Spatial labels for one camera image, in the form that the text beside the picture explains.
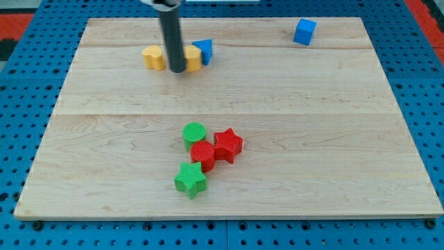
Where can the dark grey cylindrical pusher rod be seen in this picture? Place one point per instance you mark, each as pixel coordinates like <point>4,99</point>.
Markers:
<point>170,24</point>

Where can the silver rod mount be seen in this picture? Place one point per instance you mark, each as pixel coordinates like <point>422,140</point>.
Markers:
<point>162,3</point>

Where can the blue triangle block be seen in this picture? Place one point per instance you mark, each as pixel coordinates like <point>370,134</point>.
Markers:
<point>206,48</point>

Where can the blue cube block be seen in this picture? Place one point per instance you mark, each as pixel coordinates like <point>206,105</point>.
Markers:
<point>304,32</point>

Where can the yellow heart block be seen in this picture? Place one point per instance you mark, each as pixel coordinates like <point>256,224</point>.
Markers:
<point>153,58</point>

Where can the yellow pentagon block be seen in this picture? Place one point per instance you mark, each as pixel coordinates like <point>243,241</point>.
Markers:
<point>193,58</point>

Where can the green cylinder block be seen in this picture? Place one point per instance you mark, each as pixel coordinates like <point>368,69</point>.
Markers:
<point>193,132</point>

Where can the red cylinder block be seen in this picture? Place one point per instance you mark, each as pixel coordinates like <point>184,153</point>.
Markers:
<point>203,152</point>

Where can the red star block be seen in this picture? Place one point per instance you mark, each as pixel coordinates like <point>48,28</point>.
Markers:
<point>227,145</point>

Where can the wooden board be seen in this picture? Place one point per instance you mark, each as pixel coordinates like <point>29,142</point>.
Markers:
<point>270,129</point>

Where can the green star block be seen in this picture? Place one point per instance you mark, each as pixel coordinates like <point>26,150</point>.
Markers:
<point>190,179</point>

